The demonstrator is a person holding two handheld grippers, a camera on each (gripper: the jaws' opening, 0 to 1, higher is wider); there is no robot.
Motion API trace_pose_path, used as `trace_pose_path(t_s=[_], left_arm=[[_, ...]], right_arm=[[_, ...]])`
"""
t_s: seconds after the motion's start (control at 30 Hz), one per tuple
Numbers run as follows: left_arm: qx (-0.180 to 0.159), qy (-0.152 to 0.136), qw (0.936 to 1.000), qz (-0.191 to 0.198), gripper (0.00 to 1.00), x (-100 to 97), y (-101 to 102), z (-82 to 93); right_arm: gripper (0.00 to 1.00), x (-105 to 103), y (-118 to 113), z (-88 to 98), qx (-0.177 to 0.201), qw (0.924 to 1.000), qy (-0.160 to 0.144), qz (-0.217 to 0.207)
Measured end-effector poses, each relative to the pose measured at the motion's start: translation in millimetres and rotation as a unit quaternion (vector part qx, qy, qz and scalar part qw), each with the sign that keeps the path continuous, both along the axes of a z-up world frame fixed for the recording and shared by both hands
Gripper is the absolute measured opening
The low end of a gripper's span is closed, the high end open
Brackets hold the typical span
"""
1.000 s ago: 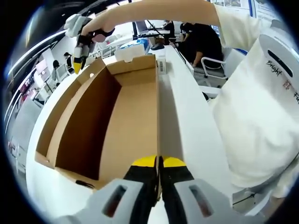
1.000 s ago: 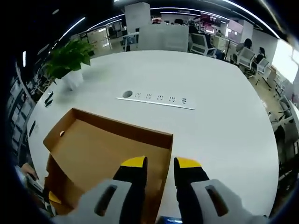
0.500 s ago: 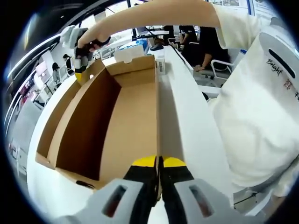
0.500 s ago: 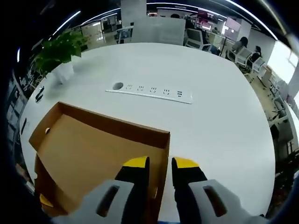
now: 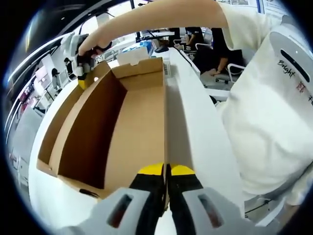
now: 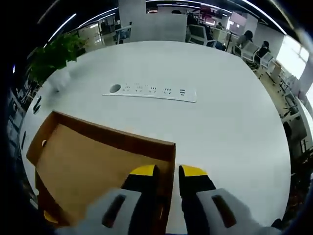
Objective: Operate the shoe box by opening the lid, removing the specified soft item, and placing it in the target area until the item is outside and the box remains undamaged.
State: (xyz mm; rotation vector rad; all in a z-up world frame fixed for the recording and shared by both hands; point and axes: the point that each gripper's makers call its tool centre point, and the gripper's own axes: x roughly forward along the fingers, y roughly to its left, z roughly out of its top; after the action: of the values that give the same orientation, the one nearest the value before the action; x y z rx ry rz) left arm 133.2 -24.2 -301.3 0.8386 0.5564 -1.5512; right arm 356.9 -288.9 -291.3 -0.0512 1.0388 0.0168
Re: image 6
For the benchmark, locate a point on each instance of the brown cardboard shoe box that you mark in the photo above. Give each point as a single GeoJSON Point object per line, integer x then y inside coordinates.
{"type": "Point", "coordinates": [93, 156]}

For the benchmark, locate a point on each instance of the white office chair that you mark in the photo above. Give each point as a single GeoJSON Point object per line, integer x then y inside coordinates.
{"type": "Point", "coordinates": [249, 51]}
{"type": "Point", "coordinates": [198, 33]}

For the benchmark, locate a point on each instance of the green plant in white pot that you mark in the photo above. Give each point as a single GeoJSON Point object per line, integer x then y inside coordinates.
{"type": "Point", "coordinates": [57, 56]}

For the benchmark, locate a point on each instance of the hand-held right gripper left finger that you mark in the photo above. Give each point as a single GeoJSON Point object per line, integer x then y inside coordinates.
{"type": "Point", "coordinates": [137, 203]}

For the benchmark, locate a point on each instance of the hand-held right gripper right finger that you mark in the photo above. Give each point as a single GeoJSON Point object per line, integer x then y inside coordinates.
{"type": "Point", "coordinates": [207, 208]}

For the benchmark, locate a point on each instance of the grey desk partition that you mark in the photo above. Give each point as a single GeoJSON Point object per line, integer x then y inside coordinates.
{"type": "Point", "coordinates": [159, 27]}

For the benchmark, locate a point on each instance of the small black clip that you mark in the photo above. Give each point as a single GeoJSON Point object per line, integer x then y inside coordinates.
{"type": "Point", "coordinates": [37, 104]}

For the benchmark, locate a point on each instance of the white table socket panel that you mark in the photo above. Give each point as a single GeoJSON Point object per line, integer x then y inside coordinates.
{"type": "Point", "coordinates": [149, 93]}

